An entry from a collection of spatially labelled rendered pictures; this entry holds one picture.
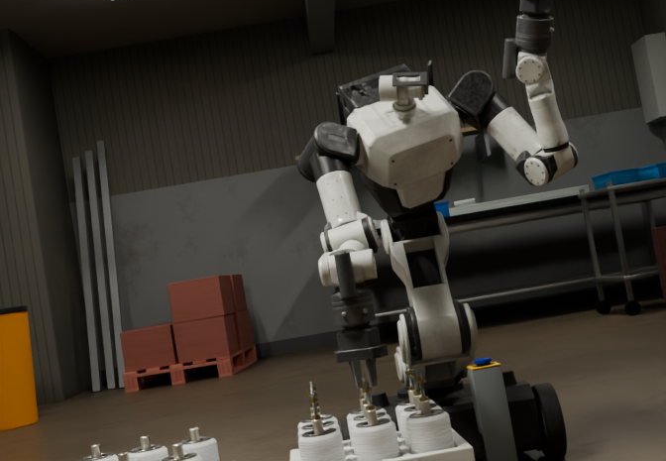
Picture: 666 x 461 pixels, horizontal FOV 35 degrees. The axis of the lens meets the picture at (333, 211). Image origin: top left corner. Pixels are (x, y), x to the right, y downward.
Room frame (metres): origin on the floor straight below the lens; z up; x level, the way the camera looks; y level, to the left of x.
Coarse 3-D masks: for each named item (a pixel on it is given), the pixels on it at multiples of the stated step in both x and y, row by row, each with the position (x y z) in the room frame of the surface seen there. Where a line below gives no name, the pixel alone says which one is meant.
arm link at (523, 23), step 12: (528, 0) 2.51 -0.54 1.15; (540, 0) 2.51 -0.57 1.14; (552, 0) 2.56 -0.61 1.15; (528, 12) 2.52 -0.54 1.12; (540, 12) 2.52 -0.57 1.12; (516, 24) 2.57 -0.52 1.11; (528, 24) 2.53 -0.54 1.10; (540, 24) 2.53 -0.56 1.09; (552, 24) 2.55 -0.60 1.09; (528, 36) 2.54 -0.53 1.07; (540, 36) 2.54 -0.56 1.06
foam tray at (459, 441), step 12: (456, 432) 2.47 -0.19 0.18; (348, 444) 2.57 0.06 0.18; (456, 444) 2.32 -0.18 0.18; (468, 444) 2.29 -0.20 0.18; (300, 456) 2.51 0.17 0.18; (348, 456) 2.40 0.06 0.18; (408, 456) 2.27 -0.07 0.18; (420, 456) 2.26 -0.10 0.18; (432, 456) 2.26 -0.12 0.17; (444, 456) 2.26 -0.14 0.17; (456, 456) 2.26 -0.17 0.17; (468, 456) 2.26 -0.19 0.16
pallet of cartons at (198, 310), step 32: (192, 288) 7.84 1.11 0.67; (224, 288) 8.03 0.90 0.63; (192, 320) 7.87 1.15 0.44; (224, 320) 7.84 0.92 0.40; (128, 352) 7.89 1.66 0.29; (160, 352) 7.88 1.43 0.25; (192, 352) 7.84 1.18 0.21; (224, 352) 7.84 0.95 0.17; (256, 352) 8.97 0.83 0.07; (128, 384) 7.86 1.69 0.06
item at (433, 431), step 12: (408, 420) 2.32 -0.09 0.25; (420, 420) 2.29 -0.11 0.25; (432, 420) 2.29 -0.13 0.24; (444, 420) 2.30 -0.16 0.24; (408, 432) 2.32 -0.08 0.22; (420, 432) 2.30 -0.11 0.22; (432, 432) 2.29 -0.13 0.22; (444, 432) 2.30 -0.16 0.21; (420, 444) 2.30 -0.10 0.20; (432, 444) 2.29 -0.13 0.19; (444, 444) 2.30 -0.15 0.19
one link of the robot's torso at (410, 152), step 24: (384, 72) 2.86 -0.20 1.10; (432, 72) 2.81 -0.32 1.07; (336, 96) 2.74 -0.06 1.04; (360, 96) 2.79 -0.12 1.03; (432, 96) 2.75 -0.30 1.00; (360, 120) 2.72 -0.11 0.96; (384, 120) 2.71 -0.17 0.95; (408, 120) 2.69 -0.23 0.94; (432, 120) 2.69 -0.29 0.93; (456, 120) 2.72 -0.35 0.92; (360, 144) 2.71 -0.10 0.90; (384, 144) 2.66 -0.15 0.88; (408, 144) 2.68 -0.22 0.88; (432, 144) 2.70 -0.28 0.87; (456, 144) 2.74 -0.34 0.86; (360, 168) 2.86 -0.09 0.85; (384, 168) 2.70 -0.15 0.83; (408, 168) 2.72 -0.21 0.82; (432, 168) 2.75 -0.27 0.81; (384, 192) 2.80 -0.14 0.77; (408, 192) 2.79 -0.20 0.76; (432, 192) 2.83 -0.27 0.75
